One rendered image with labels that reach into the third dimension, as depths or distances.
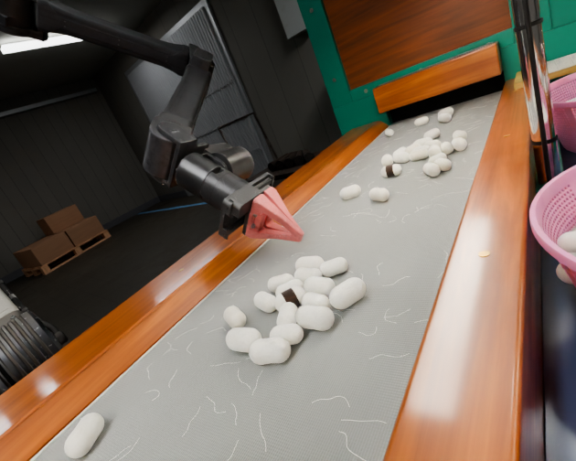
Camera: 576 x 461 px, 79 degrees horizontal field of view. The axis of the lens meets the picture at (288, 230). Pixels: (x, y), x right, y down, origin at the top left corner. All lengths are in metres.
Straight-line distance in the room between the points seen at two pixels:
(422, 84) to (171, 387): 0.90
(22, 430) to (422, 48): 1.08
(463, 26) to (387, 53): 0.19
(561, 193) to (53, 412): 0.52
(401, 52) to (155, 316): 0.92
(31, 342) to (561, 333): 0.63
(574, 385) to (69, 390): 0.43
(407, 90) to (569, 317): 0.77
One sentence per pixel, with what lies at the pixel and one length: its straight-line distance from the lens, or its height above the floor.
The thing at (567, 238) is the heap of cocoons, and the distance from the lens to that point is 0.37.
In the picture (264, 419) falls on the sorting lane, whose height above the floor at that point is 0.74.
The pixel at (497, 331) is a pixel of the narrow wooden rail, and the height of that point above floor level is 0.76.
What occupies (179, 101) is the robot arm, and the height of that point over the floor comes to 0.99.
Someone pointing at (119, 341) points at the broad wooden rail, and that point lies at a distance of 0.45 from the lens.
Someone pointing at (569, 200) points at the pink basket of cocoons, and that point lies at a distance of 0.42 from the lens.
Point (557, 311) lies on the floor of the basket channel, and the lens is 0.40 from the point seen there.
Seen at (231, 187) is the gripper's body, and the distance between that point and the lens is 0.49.
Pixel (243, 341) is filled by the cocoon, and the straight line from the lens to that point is 0.33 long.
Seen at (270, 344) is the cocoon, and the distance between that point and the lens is 0.30.
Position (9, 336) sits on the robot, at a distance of 0.64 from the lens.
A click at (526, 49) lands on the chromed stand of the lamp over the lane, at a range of 0.50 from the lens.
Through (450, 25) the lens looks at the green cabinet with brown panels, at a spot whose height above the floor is 0.93.
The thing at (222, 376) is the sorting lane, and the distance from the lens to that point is 0.34.
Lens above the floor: 0.93
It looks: 19 degrees down
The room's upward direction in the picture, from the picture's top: 23 degrees counter-clockwise
